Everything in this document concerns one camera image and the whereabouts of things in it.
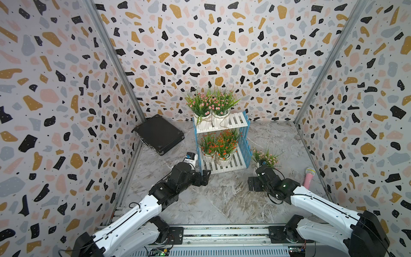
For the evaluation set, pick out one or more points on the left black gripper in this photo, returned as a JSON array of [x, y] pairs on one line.
[[199, 182]]

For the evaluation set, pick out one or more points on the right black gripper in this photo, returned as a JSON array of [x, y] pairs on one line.
[[255, 180]]

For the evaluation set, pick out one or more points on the pink flower pot back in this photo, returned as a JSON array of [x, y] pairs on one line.
[[265, 158]]

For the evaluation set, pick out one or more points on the pink flower pot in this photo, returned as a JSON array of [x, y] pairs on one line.
[[265, 158], [199, 105], [221, 103]]

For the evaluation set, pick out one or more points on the red flower pot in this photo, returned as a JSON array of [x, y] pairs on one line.
[[208, 146], [231, 137], [223, 158]]

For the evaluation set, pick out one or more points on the blue white slatted rack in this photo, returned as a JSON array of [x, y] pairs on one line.
[[242, 156]]

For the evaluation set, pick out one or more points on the pink flower pot front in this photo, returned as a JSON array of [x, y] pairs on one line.
[[199, 105]]

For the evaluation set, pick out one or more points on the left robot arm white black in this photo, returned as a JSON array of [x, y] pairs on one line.
[[142, 225]]

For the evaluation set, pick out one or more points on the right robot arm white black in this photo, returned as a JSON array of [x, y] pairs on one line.
[[356, 234]]

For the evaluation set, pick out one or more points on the pink cylindrical object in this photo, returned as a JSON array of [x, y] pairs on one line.
[[310, 174]]

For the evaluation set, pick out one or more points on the black square box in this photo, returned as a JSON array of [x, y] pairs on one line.
[[159, 134]]

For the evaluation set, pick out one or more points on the green circuit board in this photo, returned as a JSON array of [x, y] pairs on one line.
[[159, 252]]

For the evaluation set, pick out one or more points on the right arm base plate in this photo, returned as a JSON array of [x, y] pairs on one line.
[[284, 234]]

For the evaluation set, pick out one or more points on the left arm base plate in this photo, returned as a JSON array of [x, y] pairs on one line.
[[171, 236]]

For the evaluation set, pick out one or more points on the aluminium rail frame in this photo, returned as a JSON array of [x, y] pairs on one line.
[[225, 236]]

